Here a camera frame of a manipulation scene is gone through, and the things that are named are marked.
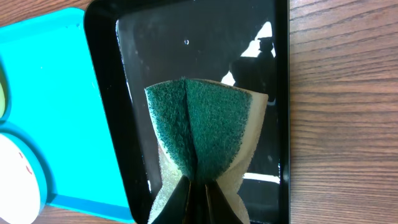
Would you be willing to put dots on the white plate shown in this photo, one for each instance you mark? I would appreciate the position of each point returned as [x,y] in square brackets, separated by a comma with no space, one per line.
[20,193]

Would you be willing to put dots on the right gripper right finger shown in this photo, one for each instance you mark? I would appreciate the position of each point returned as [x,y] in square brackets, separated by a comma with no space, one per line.
[217,208]

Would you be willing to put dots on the green yellow sponge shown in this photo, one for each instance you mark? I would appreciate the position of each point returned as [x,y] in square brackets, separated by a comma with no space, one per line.
[206,131]

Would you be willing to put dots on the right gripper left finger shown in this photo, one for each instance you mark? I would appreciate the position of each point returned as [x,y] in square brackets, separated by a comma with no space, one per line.
[176,208]

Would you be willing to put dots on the black water tray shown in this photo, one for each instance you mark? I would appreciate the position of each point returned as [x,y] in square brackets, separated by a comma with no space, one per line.
[135,44]

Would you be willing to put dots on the teal plastic tray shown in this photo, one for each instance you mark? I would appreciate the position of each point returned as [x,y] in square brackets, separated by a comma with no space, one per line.
[56,108]

